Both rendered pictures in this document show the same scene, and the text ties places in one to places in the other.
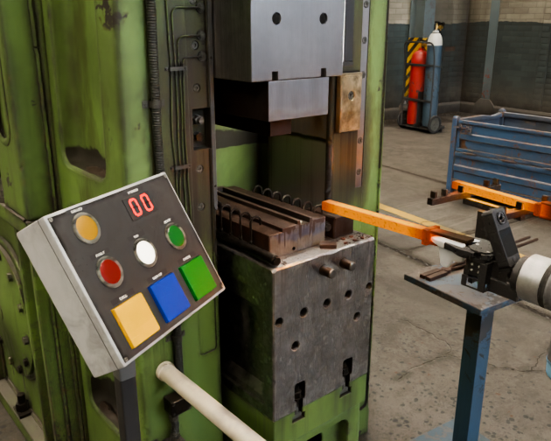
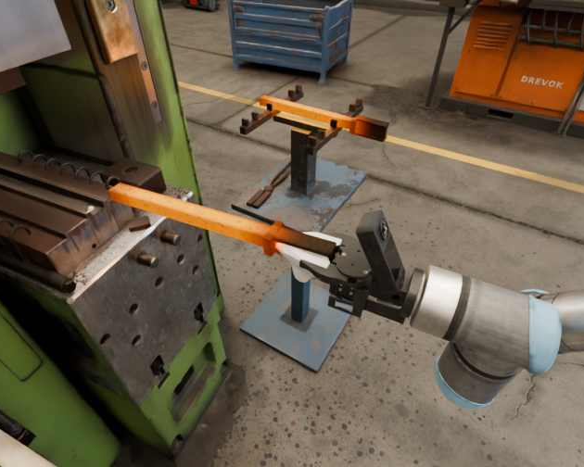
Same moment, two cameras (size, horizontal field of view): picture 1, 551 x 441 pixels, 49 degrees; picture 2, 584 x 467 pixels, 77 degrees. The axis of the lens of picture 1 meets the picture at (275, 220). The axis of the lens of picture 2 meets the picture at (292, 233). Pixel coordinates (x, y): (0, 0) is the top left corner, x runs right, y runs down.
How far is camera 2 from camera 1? 0.86 m
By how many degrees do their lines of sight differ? 32
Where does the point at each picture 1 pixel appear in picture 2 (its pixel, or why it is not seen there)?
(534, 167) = (294, 38)
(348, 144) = (130, 75)
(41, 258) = not seen: outside the picture
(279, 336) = (112, 348)
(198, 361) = (23, 388)
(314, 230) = (115, 212)
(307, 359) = (155, 338)
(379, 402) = (227, 275)
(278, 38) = not seen: outside the picture
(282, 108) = not seen: outside the picture
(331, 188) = (126, 135)
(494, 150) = (263, 27)
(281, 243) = (71, 251)
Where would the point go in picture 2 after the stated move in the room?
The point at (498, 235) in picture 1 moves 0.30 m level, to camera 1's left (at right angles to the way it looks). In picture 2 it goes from (384, 259) to (135, 354)
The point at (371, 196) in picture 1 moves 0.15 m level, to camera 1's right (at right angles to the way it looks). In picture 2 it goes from (177, 126) to (224, 117)
